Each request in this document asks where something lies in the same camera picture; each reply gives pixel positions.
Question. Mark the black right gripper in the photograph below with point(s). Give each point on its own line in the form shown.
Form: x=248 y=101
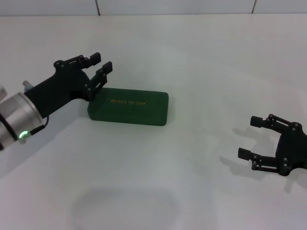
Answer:
x=292 y=151

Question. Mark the green glasses case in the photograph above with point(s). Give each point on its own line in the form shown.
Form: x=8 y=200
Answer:
x=129 y=112

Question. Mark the left silver connector plug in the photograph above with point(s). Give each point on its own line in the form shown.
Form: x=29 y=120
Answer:
x=27 y=86

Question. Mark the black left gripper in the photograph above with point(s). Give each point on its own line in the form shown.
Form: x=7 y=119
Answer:
x=62 y=83

